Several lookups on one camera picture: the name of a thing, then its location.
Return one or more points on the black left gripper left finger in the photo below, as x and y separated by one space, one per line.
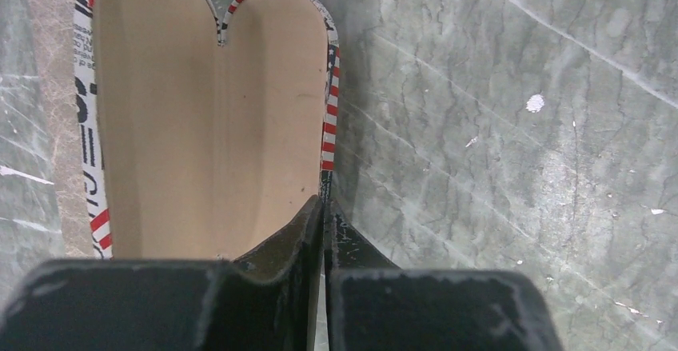
263 300

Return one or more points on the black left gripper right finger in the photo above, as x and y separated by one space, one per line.
372 304

